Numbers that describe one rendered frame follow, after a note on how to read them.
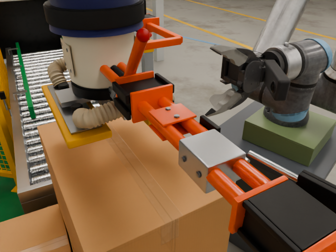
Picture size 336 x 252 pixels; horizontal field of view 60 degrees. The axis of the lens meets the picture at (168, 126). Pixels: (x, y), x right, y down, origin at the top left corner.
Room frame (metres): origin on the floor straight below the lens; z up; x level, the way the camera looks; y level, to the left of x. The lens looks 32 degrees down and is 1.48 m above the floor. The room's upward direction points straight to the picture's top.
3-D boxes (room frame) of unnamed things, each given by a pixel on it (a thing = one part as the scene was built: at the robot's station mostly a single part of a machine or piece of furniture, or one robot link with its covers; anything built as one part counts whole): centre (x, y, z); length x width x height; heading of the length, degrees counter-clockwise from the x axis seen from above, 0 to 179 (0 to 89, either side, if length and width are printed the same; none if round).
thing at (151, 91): (0.50, 0.05, 1.24); 0.10 x 0.08 x 0.06; 119
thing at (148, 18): (1.11, 0.09, 1.24); 0.09 x 0.08 x 0.05; 119
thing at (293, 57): (0.68, -0.27, 1.24); 0.09 x 0.05 x 0.10; 29
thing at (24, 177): (1.95, 1.14, 0.50); 2.31 x 0.05 x 0.19; 27
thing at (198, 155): (0.32, -0.06, 1.23); 0.07 x 0.07 x 0.04; 29
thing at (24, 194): (1.05, 0.32, 0.58); 0.70 x 0.03 x 0.06; 117
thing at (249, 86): (0.64, -0.19, 1.24); 0.12 x 0.09 x 0.08; 119
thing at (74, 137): (0.68, 0.25, 1.14); 0.34 x 0.10 x 0.05; 29
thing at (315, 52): (0.72, -0.34, 1.24); 0.12 x 0.09 x 0.10; 119
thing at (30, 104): (2.29, 1.24, 0.60); 1.60 x 0.11 x 0.09; 27
